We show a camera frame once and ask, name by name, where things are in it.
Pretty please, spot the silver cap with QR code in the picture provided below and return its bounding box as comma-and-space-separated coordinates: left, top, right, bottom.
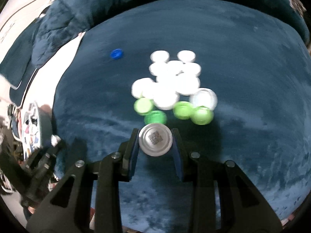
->
139, 123, 173, 157

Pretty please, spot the light blue mesh basket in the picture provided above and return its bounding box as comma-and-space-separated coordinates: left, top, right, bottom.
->
19, 102, 52, 160

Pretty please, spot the pink towel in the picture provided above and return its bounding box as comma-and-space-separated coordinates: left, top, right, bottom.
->
24, 32, 85, 110

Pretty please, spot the green bottle cap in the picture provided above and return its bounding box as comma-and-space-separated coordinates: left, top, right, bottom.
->
173, 101, 193, 120
190, 106, 214, 125
133, 98, 154, 116

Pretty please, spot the dark blue pillow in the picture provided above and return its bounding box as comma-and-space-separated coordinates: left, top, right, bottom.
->
1, 22, 39, 108

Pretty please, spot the white jar lid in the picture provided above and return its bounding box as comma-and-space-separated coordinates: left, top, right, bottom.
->
189, 88, 218, 111

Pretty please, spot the blue bottle cap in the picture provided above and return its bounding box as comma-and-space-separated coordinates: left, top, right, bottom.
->
110, 48, 124, 60

